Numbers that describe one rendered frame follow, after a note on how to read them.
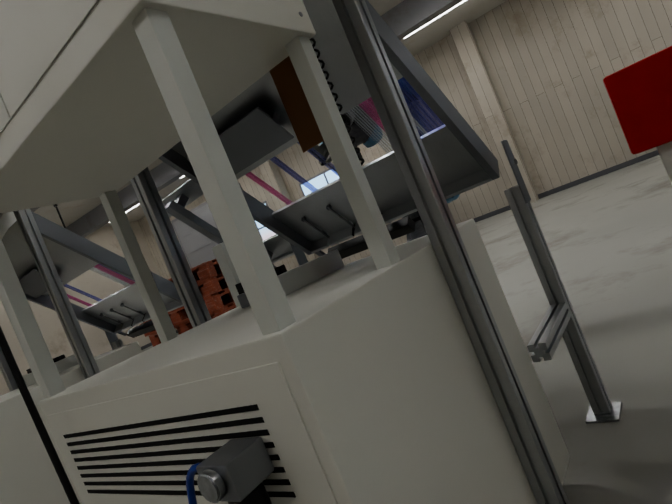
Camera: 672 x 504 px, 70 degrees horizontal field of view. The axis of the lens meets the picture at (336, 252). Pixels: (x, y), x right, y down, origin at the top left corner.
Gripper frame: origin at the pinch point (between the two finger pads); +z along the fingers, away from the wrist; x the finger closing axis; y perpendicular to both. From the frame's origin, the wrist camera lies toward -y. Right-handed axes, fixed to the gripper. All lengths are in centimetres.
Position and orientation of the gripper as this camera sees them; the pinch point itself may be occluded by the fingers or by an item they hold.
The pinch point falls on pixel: (326, 162)
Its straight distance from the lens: 137.5
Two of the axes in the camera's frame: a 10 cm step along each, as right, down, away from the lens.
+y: -6.2, -6.5, -4.5
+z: -2.6, 7.0, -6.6
